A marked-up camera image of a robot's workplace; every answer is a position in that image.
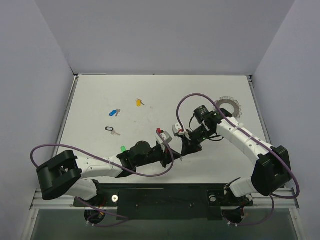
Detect black tag with white label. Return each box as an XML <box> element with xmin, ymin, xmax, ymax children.
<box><xmin>105</xmin><ymin>126</ymin><xmax>120</xmax><ymax>136</ymax></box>

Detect metal key ring disc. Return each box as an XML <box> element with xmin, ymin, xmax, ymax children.
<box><xmin>215</xmin><ymin>96</ymin><xmax>242</xmax><ymax>119</ymax></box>

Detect key with blue tag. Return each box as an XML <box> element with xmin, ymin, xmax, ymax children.
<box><xmin>109</xmin><ymin>108</ymin><xmax>121</xmax><ymax>117</ymax></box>

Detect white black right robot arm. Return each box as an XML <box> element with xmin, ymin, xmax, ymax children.
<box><xmin>172</xmin><ymin>105</ymin><xmax>293</xmax><ymax>205</ymax></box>

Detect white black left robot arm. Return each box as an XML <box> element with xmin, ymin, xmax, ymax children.
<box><xmin>36</xmin><ymin>137</ymin><xmax>181</xmax><ymax>206</ymax></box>

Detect key with green tag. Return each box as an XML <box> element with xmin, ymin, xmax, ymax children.
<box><xmin>120</xmin><ymin>146</ymin><xmax>126</xmax><ymax>153</ymax></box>

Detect key with yellow tag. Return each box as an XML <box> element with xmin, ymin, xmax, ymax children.
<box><xmin>136</xmin><ymin>99</ymin><xmax>145</xmax><ymax>107</ymax></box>

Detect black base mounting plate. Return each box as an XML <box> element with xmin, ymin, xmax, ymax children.
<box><xmin>73</xmin><ymin>183</ymin><xmax>253</xmax><ymax>221</ymax></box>

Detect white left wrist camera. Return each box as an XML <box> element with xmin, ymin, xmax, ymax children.
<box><xmin>156</xmin><ymin>128</ymin><xmax>173</xmax><ymax>144</ymax></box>

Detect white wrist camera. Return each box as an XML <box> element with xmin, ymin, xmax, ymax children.
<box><xmin>172</xmin><ymin>123</ymin><xmax>188</xmax><ymax>137</ymax></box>
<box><xmin>156</xmin><ymin>128</ymin><xmax>173</xmax><ymax>144</ymax></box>

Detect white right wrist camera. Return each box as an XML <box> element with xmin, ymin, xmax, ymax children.
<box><xmin>172</xmin><ymin>123</ymin><xmax>188</xmax><ymax>137</ymax></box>

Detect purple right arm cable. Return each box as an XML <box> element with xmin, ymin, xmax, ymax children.
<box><xmin>176</xmin><ymin>93</ymin><xmax>301</xmax><ymax>227</ymax></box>

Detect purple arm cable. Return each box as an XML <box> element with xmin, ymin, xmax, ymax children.
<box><xmin>176</xmin><ymin>93</ymin><xmax>301</xmax><ymax>227</ymax></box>
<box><xmin>30</xmin><ymin>139</ymin><xmax>176</xmax><ymax>178</ymax></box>

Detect aluminium front frame rail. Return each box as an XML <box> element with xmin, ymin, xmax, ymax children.
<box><xmin>30</xmin><ymin>189</ymin><xmax>300</xmax><ymax>210</ymax></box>

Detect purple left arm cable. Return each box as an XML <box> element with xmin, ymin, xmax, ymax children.
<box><xmin>30</xmin><ymin>139</ymin><xmax>176</xmax><ymax>178</ymax></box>

